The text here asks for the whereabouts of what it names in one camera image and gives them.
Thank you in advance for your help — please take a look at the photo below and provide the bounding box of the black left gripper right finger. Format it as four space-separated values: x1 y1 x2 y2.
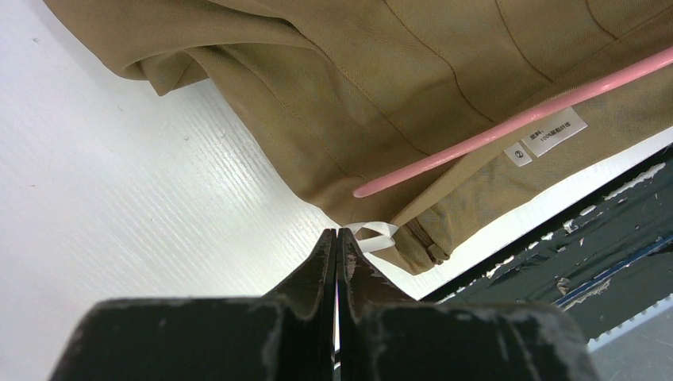
336 229 599 380

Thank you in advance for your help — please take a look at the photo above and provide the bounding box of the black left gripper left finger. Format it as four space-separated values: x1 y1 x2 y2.
51 229 337 380

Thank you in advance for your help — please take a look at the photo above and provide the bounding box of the tan brown pleated skirt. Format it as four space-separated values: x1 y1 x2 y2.
47 1 672 275

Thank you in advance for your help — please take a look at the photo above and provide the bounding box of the pink thin hanger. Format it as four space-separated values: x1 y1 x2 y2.
352 47 672 198

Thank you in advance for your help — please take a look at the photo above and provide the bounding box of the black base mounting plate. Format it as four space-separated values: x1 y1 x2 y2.
426 147 672 349

